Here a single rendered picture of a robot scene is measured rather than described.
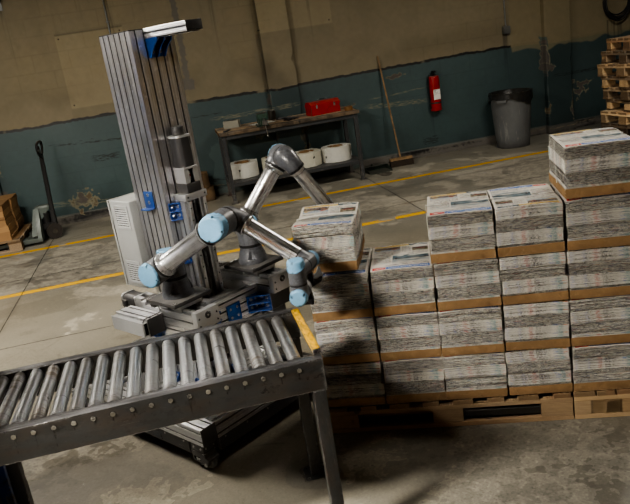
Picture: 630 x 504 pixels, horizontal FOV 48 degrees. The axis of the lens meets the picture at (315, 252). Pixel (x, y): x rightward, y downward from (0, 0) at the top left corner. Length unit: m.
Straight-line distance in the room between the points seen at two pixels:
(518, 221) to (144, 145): 1.76
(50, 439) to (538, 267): 2.10
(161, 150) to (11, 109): 6.42
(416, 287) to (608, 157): 0.98
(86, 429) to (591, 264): 2.17
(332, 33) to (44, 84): 3.75
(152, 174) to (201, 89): 6.17
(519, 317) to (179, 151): 1.76
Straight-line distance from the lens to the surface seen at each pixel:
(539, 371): 3.48
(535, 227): 3.22
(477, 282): 3.28
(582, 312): 3.39
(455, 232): 3.19
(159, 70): 3.52
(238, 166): 9.17
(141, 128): 3.50
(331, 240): 3.22
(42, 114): 9.75
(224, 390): 2.53
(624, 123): 9.54
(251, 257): 3.65
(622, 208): 3.27
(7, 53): 9.78
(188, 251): 3.09
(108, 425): 2.57
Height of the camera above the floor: 1.89
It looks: 17 degrees down
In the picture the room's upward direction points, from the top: 9 degrees counter-clockwise
